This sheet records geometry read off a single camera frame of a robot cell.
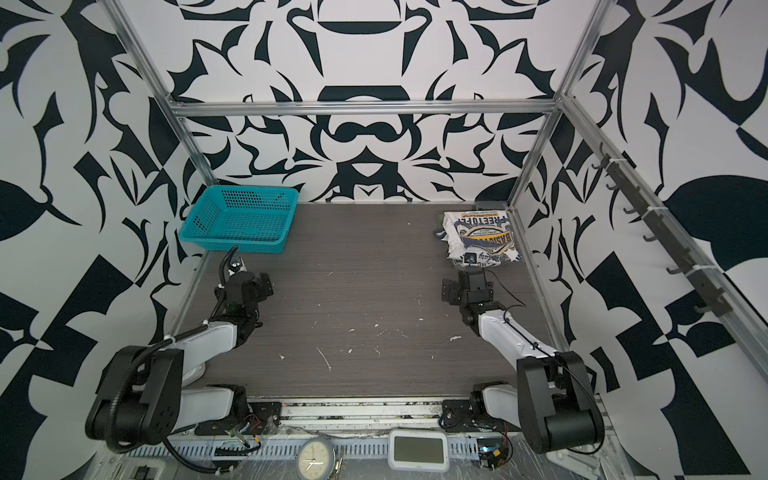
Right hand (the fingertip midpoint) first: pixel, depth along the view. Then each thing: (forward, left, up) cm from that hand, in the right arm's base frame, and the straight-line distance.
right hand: (464, 279), depth 91 cm
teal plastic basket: (+30, +74, -5) cm, 80 cm away
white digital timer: (-42, +17, -3) cm, 45 cm away
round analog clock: (-43, +40, -2) cm, 59 cm away
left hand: (0, +66, +3) cm, 66 cm away
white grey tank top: (+19, -11, -2) cm, 23 cm away
